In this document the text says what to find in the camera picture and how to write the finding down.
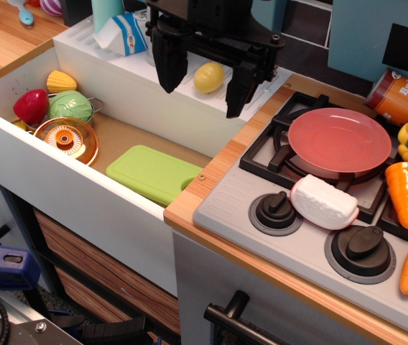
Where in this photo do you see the black stove grate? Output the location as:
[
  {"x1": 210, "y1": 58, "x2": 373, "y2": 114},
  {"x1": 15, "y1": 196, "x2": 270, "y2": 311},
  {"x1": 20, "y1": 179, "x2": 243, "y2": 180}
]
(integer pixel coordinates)
[{"x1": 239, "y1": 93, "x2": 408, "y2": 241}]

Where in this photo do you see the black stove knob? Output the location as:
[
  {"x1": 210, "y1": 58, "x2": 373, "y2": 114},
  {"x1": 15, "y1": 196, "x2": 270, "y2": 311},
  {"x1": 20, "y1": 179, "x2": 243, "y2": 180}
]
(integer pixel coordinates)
[
  {"x1": 249, "y1": 191, "x2": 303, "y2": 236},
  {"x1": 324, "y1": 225, "x2": 397, "y2": 285}
]

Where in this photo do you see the white toy bread slice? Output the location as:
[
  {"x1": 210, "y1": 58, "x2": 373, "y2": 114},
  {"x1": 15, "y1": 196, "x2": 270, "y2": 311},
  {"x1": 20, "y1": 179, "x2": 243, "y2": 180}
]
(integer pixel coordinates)
[{"x1": 290, "y1": 175, "x2": 359, "y2": 231}]

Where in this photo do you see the orange toy bean can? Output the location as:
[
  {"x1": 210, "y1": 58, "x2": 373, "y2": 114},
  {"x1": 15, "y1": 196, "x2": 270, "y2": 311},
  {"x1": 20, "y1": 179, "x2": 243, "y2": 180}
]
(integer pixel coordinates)
[{"x1": 363, "y1": 69, "x2": 408, "y2": 127}]

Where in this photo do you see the orange transparent pot lid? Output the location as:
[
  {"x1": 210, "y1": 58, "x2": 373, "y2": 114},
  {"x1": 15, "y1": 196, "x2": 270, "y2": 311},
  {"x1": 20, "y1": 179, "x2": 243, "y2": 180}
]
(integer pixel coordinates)
[{"x1": 33, "y1": 117, "x2": 99, "y2": 165}]

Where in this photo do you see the grey toy stove top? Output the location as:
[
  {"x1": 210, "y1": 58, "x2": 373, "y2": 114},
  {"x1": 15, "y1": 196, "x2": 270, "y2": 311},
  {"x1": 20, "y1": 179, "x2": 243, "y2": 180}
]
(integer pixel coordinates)
[{"x1": 193, "y1": 91, "x2": 408, "y2": 341}]

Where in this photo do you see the light blue toy spoon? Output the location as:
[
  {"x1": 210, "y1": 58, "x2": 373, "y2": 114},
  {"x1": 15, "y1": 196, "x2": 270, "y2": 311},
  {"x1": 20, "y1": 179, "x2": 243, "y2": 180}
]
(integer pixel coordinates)
[{"x1": 6, "y1": 0, "x2": 34, "y2": 26}]

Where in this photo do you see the white toy sink basin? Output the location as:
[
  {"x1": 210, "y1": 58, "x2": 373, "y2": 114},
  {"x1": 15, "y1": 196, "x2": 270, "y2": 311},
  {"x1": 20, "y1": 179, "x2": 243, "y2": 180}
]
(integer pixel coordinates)
[{"x1": 0, "y1": 19, "x2": 290, "y2": 294}]

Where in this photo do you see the green toy cabbage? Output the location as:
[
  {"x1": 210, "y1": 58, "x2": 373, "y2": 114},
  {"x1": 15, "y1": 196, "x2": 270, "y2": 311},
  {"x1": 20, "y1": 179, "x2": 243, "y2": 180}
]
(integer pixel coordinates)
[{"x1": 47, "y1": 91, "x2": 93, "y2": 122}]

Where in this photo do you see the striped pink toy ball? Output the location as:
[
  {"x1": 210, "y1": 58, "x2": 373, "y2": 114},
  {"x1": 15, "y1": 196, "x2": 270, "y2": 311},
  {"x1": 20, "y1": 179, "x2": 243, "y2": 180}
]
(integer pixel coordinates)
[{"x1": 40, "y1": 0, "x2": 62, "y2": 17}]

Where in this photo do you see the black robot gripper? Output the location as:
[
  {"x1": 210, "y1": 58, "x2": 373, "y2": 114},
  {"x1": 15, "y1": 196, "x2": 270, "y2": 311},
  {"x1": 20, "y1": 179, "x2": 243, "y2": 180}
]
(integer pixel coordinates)
[{"x1": 147, "y1": 1, "x2": 284, "y2": 119}]

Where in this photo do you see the red toy pepper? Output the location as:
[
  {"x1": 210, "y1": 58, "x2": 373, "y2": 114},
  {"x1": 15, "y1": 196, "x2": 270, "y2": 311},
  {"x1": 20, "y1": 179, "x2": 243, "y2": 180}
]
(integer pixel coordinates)
[{"x1": 13, "y1": 88, "x2": 50, "y2": 125}]

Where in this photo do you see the pink plastic plate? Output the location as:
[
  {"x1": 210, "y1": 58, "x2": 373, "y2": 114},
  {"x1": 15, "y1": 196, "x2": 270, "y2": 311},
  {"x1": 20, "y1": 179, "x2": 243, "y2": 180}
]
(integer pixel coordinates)
[{"x1": 287, "y1": 108, "x2": 392, "y2": 173}]

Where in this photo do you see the green plastic cutting board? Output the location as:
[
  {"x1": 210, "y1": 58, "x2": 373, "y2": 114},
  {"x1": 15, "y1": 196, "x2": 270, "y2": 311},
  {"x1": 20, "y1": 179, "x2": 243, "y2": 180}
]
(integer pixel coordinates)
[{"x1": 106, "y1": 145, "x2": 202, "y2": 206}]

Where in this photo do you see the black oven door handle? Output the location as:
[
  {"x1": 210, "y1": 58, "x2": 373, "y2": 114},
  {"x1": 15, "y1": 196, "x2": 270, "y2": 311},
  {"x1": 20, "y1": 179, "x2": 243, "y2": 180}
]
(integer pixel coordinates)
[{"x1": 203, "y1": 290, "x2": 284, "y2": 345}]

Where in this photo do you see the grey toy faucet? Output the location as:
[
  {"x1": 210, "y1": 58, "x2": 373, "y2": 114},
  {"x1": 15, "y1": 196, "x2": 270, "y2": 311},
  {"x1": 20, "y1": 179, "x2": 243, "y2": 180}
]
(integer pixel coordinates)
[{"x1": 146, "y1": 42, "x2": 155, "y2": 67}]

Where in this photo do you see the black left stove knob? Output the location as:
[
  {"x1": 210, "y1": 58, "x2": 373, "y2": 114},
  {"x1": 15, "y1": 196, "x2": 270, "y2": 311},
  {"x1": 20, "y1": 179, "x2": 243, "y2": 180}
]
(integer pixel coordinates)
[{"x1": 249, "y1": 191, "x2": 303, "y2": 236}]

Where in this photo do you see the teal plastic cup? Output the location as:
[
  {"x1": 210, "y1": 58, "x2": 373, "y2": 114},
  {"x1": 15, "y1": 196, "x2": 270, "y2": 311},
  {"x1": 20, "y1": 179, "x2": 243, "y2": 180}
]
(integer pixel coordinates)
[{"x1": 91, "y1": 0, "x2": 124, "y2": 33}]

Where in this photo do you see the yellow toy corn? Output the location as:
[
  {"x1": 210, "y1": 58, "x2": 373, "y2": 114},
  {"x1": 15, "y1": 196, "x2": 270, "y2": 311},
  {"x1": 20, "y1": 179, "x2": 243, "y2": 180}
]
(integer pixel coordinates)
[{"x1": 46, "y1": 70, "x2": 78, "y2": 93}]

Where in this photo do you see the toy milk carton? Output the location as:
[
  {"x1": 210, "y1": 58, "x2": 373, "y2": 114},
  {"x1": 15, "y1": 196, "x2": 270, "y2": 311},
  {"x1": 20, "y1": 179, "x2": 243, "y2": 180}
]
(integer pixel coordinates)
[{"x1": 93, "y1": 11, "x2": 148, "y2": 56}]

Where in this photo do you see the yellow toy potato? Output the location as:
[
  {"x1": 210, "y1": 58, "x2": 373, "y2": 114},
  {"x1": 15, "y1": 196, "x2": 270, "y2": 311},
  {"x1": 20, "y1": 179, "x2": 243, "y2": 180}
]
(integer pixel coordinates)
[{"x1": 193, "y1": 62, "x2": 226, "y2": 94}]

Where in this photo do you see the blue clamp handle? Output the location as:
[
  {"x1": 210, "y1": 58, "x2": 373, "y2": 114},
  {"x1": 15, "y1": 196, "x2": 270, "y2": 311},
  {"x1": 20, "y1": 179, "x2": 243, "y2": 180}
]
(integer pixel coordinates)
[{"x1": 0, "y1": 245, "x2": 41, "y2": 290}]

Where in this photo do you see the orange toy carrot upper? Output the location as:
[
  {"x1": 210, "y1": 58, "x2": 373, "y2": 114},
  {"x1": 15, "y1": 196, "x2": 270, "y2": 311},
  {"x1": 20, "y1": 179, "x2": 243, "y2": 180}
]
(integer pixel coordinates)
[{"x1": 385, "y1": 162, "x2": 408, "y2": 230}]

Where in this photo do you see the black middle stove knob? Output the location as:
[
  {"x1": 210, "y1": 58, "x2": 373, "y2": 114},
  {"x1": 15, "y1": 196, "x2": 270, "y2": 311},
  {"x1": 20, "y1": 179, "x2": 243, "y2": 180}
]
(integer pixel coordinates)
[{"x1": 324, "y1": 225, "x2": 397, "y2": 285}]

